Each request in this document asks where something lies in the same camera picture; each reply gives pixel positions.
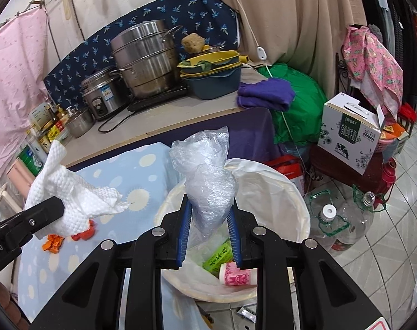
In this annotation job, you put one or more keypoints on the navy floral backsplash cloth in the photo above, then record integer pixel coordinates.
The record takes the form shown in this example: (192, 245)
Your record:
(213, 20)

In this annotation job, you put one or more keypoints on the red plastic bag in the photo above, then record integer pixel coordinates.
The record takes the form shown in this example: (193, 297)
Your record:
(89, 233)

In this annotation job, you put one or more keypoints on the person's left hand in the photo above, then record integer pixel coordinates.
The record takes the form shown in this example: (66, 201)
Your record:
(11, 309)

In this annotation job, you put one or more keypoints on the blue dotted tablecloth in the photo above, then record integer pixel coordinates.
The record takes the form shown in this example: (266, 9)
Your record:
(144, 177)

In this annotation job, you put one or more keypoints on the clear plastic water jug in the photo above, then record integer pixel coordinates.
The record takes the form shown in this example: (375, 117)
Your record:
(338, 226)

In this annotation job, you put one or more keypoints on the stacked teal yellow basins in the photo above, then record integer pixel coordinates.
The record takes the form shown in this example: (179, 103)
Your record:
(213, 75)

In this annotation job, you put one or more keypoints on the small steel pot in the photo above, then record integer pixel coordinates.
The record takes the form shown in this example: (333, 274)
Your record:
(80, 122)

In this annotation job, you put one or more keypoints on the white green carton box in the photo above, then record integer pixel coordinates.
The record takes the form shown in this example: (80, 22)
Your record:
(350, 132)

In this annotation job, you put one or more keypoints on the black induction cooker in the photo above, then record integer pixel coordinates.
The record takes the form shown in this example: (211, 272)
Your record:
(139, 105)

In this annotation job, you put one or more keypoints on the stacked steel steamer pot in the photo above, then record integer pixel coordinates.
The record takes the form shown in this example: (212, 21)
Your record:
(146, 58)

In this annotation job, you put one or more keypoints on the green snack packet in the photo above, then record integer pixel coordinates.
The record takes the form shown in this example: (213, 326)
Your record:
(222, 255)

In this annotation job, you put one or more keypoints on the green plastic bag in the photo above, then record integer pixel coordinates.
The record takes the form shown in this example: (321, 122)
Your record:
(302, 122)

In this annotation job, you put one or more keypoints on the white paper towel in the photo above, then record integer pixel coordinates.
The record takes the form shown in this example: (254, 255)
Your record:
(82, 201)

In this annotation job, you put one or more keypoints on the orange snack wrapper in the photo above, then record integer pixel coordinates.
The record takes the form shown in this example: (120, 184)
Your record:
(53, 243)

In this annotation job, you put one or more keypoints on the pink floral garment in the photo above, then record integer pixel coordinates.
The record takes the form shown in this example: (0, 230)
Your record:
(374, 70)

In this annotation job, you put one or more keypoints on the steel rice cooker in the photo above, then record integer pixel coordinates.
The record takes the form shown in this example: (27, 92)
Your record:
(103, 93)

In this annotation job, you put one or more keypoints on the pink floral curtain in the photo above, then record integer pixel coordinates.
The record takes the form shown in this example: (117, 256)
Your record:
(23, 43)

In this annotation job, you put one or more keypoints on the brown loofah sponge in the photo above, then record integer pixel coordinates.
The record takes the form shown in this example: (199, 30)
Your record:
(193, 43)

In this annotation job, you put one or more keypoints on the clear plastic bag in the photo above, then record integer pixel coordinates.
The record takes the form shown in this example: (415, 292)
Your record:
(211, 188)

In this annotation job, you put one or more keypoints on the white lined trash bin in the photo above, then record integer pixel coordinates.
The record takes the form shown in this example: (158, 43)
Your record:
(265, 198)

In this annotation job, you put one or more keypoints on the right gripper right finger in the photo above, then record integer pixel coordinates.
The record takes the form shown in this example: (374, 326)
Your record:
(240, 228)

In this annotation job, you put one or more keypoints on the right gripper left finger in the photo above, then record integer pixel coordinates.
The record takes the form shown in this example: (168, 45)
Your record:
(177, 226)

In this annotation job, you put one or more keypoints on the purple cloth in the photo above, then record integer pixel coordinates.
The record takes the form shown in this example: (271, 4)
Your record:
(274, 93)

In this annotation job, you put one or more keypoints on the pink paper cup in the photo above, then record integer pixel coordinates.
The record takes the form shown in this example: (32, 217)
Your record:
(231, 275)

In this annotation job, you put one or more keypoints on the white cord switch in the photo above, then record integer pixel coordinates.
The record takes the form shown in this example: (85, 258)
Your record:
(261, 53)

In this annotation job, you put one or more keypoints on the beige curtain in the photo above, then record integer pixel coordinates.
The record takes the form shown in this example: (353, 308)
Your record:
(305, 34)

